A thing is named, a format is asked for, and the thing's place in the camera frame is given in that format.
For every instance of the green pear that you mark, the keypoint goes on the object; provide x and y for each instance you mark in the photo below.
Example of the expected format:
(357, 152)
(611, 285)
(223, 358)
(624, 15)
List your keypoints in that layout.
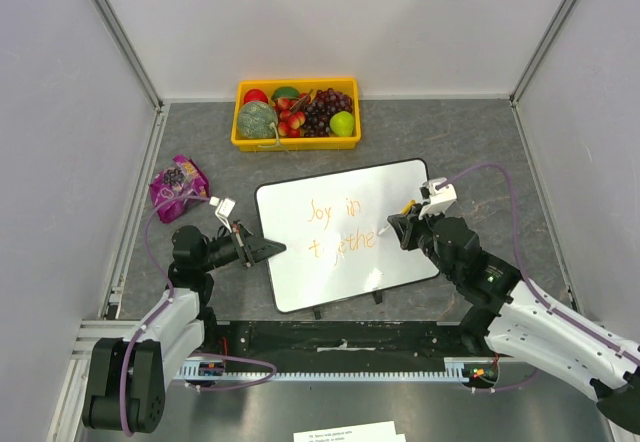
(342, 124)

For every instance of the green red mango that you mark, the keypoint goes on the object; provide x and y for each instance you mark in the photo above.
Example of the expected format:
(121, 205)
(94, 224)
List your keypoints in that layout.
(287, 92)

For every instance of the dark red grape bunch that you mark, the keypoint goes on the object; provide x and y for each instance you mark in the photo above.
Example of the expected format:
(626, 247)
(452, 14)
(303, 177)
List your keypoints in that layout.
(319, 111)

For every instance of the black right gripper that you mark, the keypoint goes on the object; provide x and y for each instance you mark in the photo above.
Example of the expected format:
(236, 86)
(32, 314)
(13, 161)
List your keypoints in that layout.
(417, 232)

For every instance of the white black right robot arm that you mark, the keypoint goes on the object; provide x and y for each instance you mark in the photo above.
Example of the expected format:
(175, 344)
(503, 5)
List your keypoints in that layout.
(513, 316)

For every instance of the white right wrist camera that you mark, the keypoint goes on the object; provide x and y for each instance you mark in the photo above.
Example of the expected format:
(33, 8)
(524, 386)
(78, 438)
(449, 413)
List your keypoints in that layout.
(438, 196)

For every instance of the white marker pen orange tip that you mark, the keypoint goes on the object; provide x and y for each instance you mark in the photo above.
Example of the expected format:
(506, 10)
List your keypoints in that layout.
(390, 219)

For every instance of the red apple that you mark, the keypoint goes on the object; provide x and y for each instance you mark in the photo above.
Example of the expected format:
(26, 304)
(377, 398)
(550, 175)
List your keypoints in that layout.
(255, 95)

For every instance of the purple snack bag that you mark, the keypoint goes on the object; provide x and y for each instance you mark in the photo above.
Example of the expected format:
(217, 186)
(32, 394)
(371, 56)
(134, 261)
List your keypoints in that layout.
(170, 186)

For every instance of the white whiteboard black frame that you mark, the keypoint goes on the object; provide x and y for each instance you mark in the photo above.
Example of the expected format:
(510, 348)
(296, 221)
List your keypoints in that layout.
(334, 229)

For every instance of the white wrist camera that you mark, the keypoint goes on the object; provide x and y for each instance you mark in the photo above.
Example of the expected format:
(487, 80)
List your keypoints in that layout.
(438, 196)
(223, 209)

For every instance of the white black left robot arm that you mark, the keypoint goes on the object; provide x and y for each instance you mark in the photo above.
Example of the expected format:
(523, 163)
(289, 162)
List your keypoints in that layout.
(129, 375)

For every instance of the white paper sheet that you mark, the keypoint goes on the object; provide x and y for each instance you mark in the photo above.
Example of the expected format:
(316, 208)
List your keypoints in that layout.
(372, 432)

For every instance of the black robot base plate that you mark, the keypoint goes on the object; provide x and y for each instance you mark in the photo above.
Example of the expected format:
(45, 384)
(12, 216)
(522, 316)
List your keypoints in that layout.
(347, 347)

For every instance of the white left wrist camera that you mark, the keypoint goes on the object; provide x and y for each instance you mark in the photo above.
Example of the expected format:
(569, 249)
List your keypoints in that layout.
(223, 209)

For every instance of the red lychee cluster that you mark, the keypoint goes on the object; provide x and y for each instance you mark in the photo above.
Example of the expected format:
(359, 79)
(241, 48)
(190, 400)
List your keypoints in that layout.
(291, 116)

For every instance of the green striped melon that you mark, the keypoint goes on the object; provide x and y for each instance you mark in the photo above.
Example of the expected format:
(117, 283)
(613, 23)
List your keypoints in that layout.
(257, 120)

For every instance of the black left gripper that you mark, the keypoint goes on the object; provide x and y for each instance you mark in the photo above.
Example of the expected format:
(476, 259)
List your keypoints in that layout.
(252, 249)

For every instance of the yellow plastic fruit tray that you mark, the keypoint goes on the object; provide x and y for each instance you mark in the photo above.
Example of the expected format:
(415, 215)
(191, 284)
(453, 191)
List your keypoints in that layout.
(308, 88)

